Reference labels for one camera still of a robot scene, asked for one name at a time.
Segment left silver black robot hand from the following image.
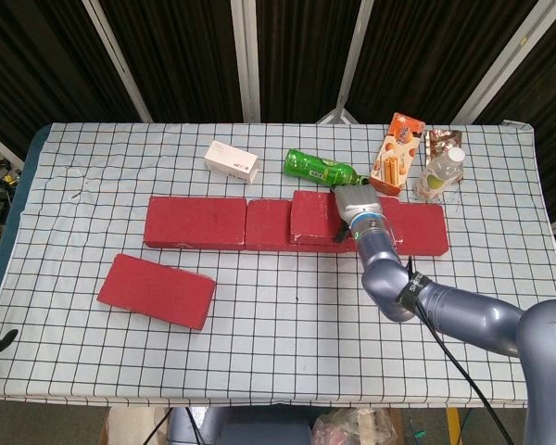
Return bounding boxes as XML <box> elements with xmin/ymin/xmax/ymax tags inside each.
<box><xmin>0</xmin><ymin>328</ymin><xmax>19</xmax><ymax>361</ymax></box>

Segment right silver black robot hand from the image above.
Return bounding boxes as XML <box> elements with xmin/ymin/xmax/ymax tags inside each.
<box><xmin>331</xmin><ymin>184</ymin><xmax>384</xmax><ymax>245</ymax></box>

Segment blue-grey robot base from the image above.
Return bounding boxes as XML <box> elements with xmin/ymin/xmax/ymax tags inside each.
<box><xmin>166</xmin><ymin>406</ymin><xmax>316</xmax><ymax>445</ymax></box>

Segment green plastic drink bottle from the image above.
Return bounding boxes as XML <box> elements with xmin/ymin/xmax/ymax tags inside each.
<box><xmin>284</xmin><ymin>148</ymin><xmax>371</xmax><ymax>190</ymax></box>

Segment orange snack box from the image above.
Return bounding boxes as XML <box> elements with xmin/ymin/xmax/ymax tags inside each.
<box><xmin>368</xmin><ymin>112</ymin><xmax>426</xmax><ymax>194</ymax></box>

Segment clear bottle with pear label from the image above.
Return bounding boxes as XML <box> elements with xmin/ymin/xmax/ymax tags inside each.
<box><xmin>411</xmin><ymin>146</ymin><xmax>467</xmax><ymax>204</ymax></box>

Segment shiny foil snack packet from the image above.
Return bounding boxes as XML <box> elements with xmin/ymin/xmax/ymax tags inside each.
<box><xmin>423</xmin><ymin>128</ymin><xmax>465</xmax><ymax>184</ymax></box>

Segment small white carton box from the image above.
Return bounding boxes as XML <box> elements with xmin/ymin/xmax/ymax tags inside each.
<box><xmin>203</xmin><ymin>141</ymin><xmax>260</xmax><ymax>185</ymax></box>

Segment white black grid tablecloth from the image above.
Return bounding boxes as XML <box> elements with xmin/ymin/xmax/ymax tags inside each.
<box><xmin>0</xmin><ymin>121</ymin><xmax>556</xmax><ymax>409</ymax></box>

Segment white paper bag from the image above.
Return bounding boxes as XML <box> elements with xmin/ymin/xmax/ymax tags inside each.
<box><xmin>102</xmin><ymin>406</ymin><xmax>172</xmax><ymax>445</ymax></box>

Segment black pleated backdrop curtain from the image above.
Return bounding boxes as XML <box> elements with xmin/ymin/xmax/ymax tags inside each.
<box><xmin>0</xmin><ymin>0</ymin><xmax>556</xmax><ymax>223</ymax></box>

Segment clear plastic bag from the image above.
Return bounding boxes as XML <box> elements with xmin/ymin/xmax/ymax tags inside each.
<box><xmin>312</xmin><ymin>407</ymin><xmax>399</xmax><ymax>445</ymax></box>

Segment yellow metal leg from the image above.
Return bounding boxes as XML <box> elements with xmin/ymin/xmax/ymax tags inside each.
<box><xmin>446</xmin><ymin>407</ymin><xmax>462</xmax><ymax>445</ymax></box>

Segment white metal frame post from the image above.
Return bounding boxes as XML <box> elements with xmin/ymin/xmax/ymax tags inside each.
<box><xmin>82</xmin><ymin>0</ymin><xmax>155</xmax><ymax>124</ymax></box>
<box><xmin>317</xmin><ymin>0</ymin><xmax>376</xmax><ymax>125</ymax></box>
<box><xmin>230</xmin><ymin>0</ymin><xmax>263</xmax><ymax>124</ymax></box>
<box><xmin>0</xmin><ymin>124</ymin><xmax>27</xmax><ymax>168</ymax></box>
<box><xmin>449</xmin><ymin>0</ymin><xmax>552</xmax><ymax>125</ymax></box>

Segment yellow black floor cables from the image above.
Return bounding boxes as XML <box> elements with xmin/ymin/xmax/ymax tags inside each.
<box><xmin>0</xmin><ymin>157</ymin><xmax>22</xmax><ymax>186</ymax></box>

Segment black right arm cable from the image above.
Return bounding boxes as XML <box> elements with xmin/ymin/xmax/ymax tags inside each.
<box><xmin>405</xmin><ymin>259</ymin><xmax>515</xmax><ymax>445</ymax></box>

